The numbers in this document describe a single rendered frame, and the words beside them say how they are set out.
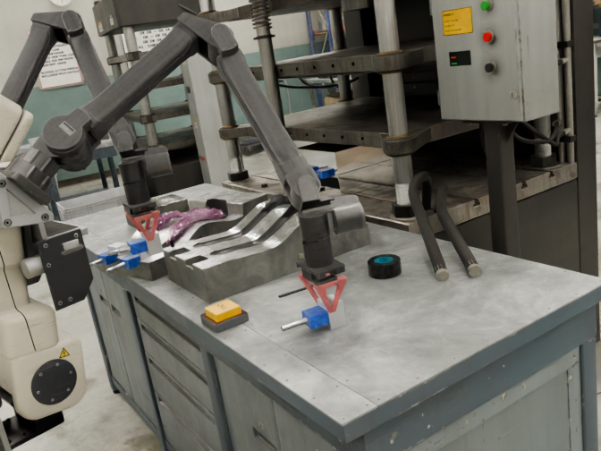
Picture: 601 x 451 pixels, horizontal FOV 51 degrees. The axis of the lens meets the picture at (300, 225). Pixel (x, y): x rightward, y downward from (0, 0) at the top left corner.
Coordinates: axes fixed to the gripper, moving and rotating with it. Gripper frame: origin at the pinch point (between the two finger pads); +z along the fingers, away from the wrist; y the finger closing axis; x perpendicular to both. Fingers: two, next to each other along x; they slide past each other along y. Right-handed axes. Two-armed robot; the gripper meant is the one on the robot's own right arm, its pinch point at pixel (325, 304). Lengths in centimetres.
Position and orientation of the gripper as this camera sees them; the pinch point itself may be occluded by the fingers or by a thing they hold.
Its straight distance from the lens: 131.2
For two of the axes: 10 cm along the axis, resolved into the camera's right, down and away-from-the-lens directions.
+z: 1.5, 9.5, 2.7
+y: -4.1, -1.9, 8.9
